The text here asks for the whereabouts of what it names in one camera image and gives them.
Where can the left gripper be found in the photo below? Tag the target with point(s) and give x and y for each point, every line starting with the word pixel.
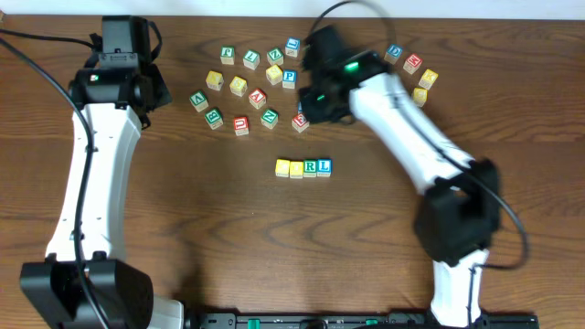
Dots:
pixel 160 91

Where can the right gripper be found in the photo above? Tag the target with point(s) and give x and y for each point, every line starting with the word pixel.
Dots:
pixel 312 106

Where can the blue L block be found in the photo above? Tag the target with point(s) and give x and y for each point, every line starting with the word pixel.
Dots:
pixel 324 167

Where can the green R block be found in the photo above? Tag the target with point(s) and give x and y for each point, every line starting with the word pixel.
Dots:
pixel 310 168

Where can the yellow O block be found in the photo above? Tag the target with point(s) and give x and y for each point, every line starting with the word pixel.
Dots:
pixel 296 169

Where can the yellow C block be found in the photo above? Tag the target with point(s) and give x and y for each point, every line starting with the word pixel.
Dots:
pixel 282 168

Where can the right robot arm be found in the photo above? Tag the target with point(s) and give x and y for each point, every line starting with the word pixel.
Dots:
pixel 457 217

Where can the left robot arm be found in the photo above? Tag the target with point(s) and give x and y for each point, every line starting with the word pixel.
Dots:
pixel 84 281

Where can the green A block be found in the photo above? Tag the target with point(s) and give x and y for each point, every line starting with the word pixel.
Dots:
pixel 199 100

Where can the blue P block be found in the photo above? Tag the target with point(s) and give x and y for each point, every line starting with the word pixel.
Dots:
pixel 289 78

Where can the yellow S block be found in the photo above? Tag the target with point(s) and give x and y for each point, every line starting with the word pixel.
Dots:
pixel 274 74

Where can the green N block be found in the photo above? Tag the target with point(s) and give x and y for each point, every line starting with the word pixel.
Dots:
pixel 269 118

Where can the blue block top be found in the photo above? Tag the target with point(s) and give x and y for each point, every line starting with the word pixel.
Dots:
pixel 292 47

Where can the green B block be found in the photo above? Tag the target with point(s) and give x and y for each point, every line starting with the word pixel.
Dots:
pixel 214 118

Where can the green Z block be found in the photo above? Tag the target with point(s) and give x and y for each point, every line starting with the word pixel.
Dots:
pixel 275 57

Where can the red A block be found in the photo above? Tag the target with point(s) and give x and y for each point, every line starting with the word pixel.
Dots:
pixel 257 98

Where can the blue D block right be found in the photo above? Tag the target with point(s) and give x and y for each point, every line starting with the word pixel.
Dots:
pixel 393 53

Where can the green T block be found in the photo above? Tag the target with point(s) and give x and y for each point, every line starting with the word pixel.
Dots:
pixel 227 55

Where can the green L block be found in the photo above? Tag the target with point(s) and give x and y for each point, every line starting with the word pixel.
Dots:
pixel 251 59

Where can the red U block lower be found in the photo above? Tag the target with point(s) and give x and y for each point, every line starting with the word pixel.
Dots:
pixel 241 126

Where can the red M block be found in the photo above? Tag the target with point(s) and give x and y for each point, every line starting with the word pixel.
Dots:
pixel 412 63

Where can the yellow block right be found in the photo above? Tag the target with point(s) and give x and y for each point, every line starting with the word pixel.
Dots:
pixel 419 96

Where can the yellow K block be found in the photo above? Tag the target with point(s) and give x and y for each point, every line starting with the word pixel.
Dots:
pixel 427 79

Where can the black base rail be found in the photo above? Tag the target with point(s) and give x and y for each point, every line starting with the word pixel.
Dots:
pixel 396 319

